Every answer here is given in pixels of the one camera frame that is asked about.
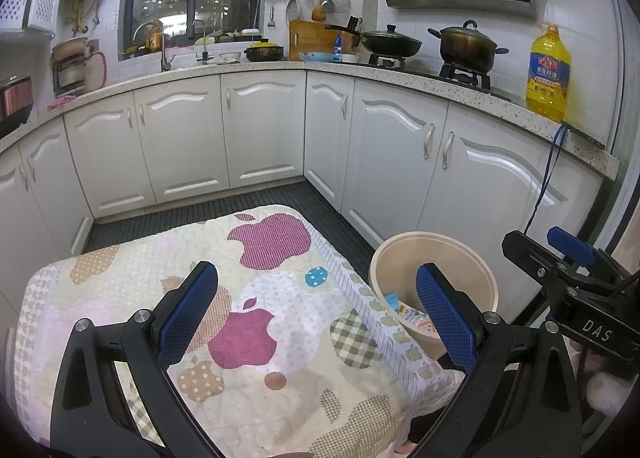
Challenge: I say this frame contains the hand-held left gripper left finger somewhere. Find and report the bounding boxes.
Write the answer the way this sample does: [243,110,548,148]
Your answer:
[50,260,221,458]

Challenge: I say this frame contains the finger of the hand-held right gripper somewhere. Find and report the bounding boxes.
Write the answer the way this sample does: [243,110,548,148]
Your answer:
[502,230,589,297]
[546,227,626,294]

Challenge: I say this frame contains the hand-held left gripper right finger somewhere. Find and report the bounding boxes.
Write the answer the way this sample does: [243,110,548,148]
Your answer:
[407,262,583,458]

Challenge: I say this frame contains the white printed wrapper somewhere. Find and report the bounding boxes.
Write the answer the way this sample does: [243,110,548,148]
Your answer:
[397,305,437,335]

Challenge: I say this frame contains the beige plastic bin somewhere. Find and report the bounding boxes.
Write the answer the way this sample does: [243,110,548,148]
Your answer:
[369,231,500,354]

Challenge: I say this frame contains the white fluffy cloth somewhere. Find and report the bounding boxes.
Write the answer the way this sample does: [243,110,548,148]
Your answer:
[586,355,640,420]

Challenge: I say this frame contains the printed patchwork blanket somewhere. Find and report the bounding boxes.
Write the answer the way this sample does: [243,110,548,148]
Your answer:
[12,204,466,458]

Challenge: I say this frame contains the dark ribbed floor mat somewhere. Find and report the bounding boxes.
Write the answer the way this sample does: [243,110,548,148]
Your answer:
[82,181,383,279]

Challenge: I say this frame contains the yellow cooking oil bottle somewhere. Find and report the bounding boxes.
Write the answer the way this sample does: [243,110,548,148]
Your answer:
[526,23,573,124]

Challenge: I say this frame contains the gas stove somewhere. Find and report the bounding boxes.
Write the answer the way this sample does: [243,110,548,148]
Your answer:
[367,54,513,101]

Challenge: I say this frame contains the white kitchen base cabinets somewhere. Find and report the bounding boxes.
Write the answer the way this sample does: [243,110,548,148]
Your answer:
[0,69,618,319]

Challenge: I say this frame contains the dark stockpot with lid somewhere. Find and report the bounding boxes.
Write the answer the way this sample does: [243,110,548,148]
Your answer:
[427,20,510,75]

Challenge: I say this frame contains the black wok with lid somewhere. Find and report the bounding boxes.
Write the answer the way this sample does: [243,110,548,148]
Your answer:
[325,24,424,57]

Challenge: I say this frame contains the slim metal faucet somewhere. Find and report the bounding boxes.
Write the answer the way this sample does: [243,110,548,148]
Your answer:
[192,19,212,65]

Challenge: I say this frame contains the tall metal faucet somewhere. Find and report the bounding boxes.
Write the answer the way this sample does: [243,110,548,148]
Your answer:
[134,20,174,73]

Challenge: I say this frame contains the yellow lid black casserole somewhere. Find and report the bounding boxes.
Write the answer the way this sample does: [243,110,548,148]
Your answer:
[244,40,285,63]

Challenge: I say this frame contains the dark rice cooker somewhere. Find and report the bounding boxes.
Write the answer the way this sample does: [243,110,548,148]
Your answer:
[0,77,35,139]

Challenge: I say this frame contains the stacked clay pots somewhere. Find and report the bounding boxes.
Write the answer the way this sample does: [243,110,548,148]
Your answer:
[51,36,94,99]

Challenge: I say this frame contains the green vegetables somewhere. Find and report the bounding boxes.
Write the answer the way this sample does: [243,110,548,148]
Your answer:
[195,30,242,45]

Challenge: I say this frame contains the wooden cutting board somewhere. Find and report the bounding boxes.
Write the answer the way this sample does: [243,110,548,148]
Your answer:
[289,19,362,62]

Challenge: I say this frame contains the red hose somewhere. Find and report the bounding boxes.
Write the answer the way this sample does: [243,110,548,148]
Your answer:
[87,51,109,90]

